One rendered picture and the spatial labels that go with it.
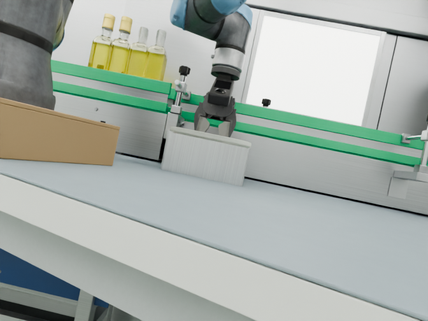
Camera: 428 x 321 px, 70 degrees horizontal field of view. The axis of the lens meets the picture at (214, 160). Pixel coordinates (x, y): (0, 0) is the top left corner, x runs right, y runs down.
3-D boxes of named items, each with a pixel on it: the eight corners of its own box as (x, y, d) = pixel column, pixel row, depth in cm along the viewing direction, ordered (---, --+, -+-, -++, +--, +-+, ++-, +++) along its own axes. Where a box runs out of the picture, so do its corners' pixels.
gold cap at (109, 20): (102, 25, 95) (104, 11, 95) (100, 28, 98) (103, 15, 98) (113, 30, 97) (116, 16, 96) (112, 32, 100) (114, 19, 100)
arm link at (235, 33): (215, 6, 76) (244, 19, 80) (206, 50, 76) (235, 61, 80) (230, -6, 69) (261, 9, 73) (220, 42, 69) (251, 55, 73)
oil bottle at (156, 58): (156, 116, 99) (169, 51, 99) (151, 114, 93) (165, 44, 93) (139, 113, 99) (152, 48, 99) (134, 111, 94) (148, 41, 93)
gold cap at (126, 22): (132, 35, 98) (134, 21, 98) (128, 30, 95) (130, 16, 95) (121, 33, 98) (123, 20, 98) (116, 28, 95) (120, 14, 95)
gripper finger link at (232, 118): (235, 139, 74) (237, 102, 74) (235, 139, 72) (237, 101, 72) (215, 139, 74) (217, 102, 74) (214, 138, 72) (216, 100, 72)
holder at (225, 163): (239, 177, 89) (244, 151, 89) (242, 186, 62) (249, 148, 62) (181, 165, 90) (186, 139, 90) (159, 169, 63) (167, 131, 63)
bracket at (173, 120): (181, 142, 90) (186, 119, 90) (176, 141, 81) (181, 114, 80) (169, 140, 90) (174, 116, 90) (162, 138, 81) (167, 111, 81)
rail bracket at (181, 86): (187, 120, 92) (195, 78, 91) (177, 111, 75) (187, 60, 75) (177, 118, 92) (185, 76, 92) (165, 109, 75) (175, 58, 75)
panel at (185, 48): (361, 132, 107) (382, 35, 107) (365, 131, 104) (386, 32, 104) (113, 83, 112) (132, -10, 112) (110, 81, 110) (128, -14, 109)
